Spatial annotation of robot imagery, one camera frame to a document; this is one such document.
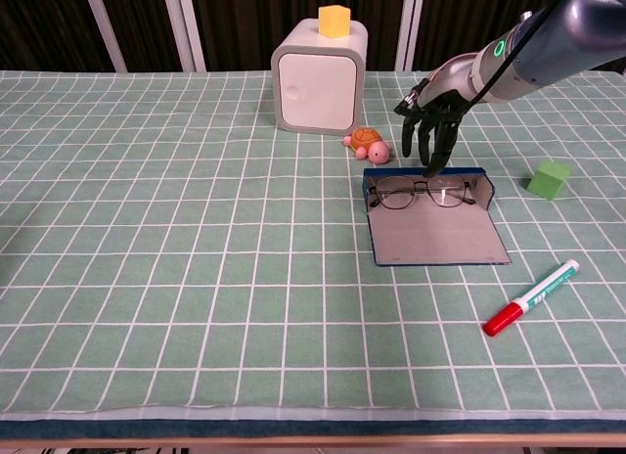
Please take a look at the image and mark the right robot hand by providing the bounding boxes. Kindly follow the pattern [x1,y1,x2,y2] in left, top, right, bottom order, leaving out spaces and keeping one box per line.
[393,52,483,179]

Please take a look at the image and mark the black rimmed eyeglasses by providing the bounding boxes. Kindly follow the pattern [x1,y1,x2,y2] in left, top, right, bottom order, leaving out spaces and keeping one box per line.
[366,174,476,211]

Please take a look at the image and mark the blue glasses case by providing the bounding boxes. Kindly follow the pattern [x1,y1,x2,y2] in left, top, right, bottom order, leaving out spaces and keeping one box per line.
[362,166,513,268]

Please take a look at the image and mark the orange pink turtle toy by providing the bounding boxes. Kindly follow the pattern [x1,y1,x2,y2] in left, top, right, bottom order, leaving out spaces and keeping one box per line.
[342,125,392,164]

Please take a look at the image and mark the yellow hexagonal block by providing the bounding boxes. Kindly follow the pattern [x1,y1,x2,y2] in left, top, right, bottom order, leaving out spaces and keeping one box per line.
[317,5,352,37]

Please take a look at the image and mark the white cube cabinet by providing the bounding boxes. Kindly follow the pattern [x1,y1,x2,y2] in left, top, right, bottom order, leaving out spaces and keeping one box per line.
[270,18,369,136]

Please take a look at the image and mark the green foam cube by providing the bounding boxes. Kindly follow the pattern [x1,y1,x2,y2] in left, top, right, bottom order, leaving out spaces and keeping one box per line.
[526,159,573,201]

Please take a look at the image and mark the red capped green marker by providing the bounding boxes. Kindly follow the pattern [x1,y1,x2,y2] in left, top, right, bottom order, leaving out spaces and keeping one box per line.
[482,258,581,338]

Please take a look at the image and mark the green checked tablecloth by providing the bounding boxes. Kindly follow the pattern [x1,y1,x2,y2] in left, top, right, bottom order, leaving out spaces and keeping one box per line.
[0,69,626,422]

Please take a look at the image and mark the blue felt underlay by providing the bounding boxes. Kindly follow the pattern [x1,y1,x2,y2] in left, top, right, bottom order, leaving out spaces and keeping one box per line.
[0,417,626,440]

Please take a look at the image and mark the black pleated curtain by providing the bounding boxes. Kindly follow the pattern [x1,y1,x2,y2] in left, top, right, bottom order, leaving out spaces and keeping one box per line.
[0,0,626,73]

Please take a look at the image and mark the silver slotted metal rail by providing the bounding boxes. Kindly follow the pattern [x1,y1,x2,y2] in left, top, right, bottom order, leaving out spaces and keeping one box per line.
[81,0,128,73]

